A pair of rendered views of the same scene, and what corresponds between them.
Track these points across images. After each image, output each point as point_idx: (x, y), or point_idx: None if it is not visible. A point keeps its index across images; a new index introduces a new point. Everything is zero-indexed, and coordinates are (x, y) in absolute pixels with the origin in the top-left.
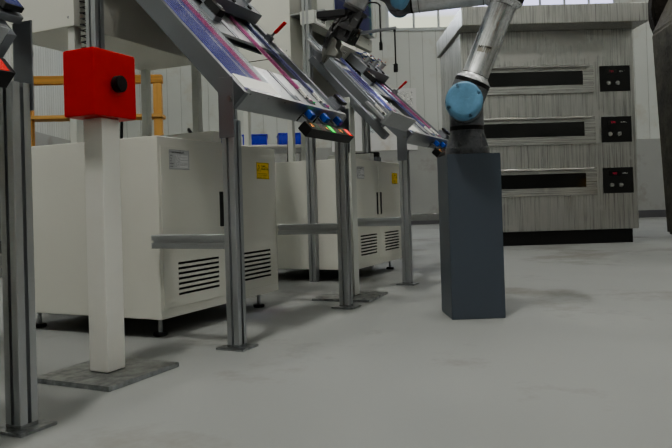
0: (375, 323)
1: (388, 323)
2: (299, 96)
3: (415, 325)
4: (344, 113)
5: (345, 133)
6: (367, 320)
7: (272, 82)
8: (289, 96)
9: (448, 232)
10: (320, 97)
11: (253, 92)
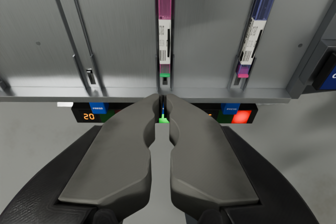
0: (154, 144)
1: (157, 152)
2: (132, 46)
3: (155, 171)
4: (283, 100)
5: (219, 120)
6: (163, 135)
7: (17, 10)
8: (65, 58)
9: (189, 219)
10: (307, 20)
11: None
